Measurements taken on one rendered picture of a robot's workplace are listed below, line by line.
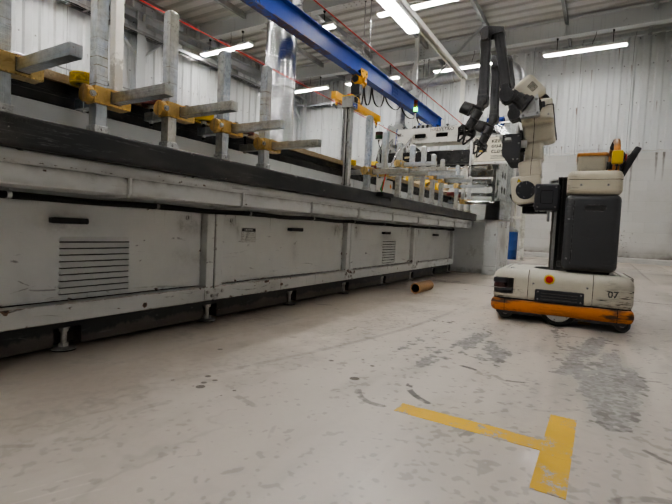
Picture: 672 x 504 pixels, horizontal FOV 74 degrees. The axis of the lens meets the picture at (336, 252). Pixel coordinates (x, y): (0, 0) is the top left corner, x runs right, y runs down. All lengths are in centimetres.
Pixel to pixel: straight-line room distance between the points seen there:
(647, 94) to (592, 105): 102
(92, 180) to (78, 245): 31
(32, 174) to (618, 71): 1170
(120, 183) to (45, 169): 22
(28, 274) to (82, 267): 17
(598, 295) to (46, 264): 239
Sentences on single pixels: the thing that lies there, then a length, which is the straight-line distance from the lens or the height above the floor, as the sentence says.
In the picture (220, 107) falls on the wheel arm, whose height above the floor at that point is 83.
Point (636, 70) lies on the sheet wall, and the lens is 1225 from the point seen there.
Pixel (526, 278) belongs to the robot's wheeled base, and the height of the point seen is 24.
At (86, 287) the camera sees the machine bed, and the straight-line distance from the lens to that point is 179.
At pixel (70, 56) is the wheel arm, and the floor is 81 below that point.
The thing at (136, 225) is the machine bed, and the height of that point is 43.
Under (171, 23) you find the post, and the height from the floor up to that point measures 111.
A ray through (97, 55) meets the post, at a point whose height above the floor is 92.
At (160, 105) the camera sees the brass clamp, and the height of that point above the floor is 84.
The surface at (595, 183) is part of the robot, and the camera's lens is 263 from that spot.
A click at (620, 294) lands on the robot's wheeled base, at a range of 259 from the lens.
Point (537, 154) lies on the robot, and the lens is 285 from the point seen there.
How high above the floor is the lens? 45
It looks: 3 degrees down
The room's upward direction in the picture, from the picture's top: 3 degrees clockwise
